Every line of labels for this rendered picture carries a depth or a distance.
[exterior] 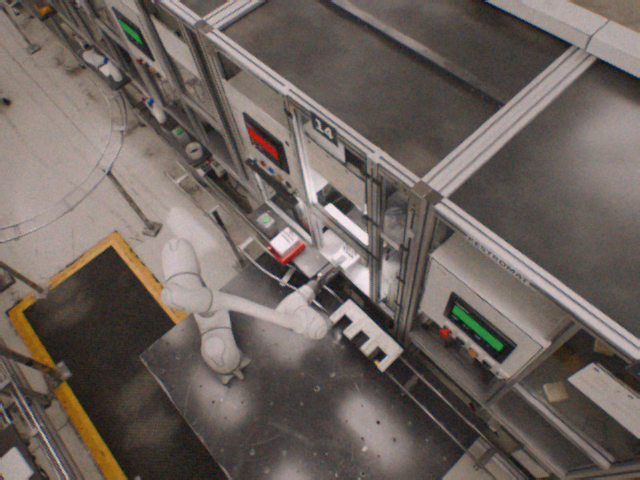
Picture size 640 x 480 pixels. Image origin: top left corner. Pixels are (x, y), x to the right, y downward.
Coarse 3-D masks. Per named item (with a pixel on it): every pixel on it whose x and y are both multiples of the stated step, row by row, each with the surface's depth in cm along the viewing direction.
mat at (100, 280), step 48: (96, 288) 361; (144, 288) 357; (48, 336) 346; (96, 336) 342; (144, 336) 339; (96, 384) 325; (144, 384) 322; (96, 432) 310; (144, 432) 307; (192, 432) 305
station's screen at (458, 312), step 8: (456, 304) 157; (456, 312) 161; (464, 312) 156; (456, 320) 166; (464, 320) 161; (472, 320) 156; (464, 328) 165; (472, 328) 160; (480, 328) 155; (472, 336) 165; (480, 336) 159; (488, 336) 155; (496, 336) 150; (480, 344) 164; (488, 344) 159; (496, 344) 154; (504, 344) 149; (488, 352) 163; (496, 352) 158
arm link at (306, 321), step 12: (216, 300) 195; (228, 300) 201; (240, 300) 205; (252, 312) 205; (264, 312) 206; (276, 312) 208; (300, 312) 214; (312, 312) 216; (288, 324) 208; (300, 324) 211; (312, 324) 211; (324, 324) 213; (312, 336) 212
